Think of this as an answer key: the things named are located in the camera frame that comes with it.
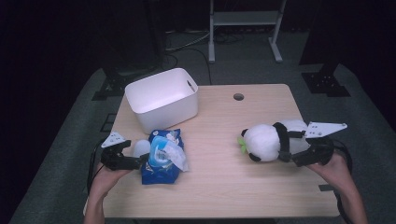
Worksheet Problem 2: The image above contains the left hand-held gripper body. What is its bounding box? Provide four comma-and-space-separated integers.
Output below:
100, 131, 141, 172

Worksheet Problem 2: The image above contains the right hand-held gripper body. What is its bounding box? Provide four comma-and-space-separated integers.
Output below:
304, 121, 348, 166

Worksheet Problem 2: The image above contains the blue wet wipes pack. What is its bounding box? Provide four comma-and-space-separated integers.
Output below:
133, 129, 191, 186

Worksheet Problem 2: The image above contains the panda plush toy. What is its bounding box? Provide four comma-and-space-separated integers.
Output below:
237, 119, 312, 163

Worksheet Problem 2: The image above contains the white wet wipe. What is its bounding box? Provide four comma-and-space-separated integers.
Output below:
163, 144, 191, 173

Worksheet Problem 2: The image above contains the white plastic bin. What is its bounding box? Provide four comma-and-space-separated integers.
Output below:
124, 67, 200, 134

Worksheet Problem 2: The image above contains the person's right hand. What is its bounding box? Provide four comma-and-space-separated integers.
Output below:
306, 152, 351, 187

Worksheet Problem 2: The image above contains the person's left hand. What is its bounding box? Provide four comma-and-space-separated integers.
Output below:
92, 167, 132, 198

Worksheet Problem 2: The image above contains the black stand with square base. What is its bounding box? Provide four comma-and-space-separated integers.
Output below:
298, 0, 351, 98

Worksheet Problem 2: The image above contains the black stand with long feet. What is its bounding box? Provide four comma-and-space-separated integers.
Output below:
92, 0, 167, 102

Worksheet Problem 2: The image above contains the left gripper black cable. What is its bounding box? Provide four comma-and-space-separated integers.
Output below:
86, 139, 106, 195

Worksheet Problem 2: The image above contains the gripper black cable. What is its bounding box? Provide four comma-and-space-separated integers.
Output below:
332, 139, 354, 224
86, 139, 106, 195

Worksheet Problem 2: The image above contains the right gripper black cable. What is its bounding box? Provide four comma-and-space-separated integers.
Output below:
332, 139, 354, 224

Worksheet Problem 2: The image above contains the black floor cable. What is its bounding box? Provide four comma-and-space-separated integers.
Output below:
166, 46, 214, 86

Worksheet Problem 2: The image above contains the black cable bundle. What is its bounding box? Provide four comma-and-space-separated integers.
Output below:
214, 31, 246, 45

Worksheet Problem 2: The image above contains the white floor cable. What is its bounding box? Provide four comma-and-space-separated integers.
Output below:
164, 30, 211, 52

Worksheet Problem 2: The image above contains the white metal stand frame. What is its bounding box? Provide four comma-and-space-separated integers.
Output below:
207, 0, 288, 64

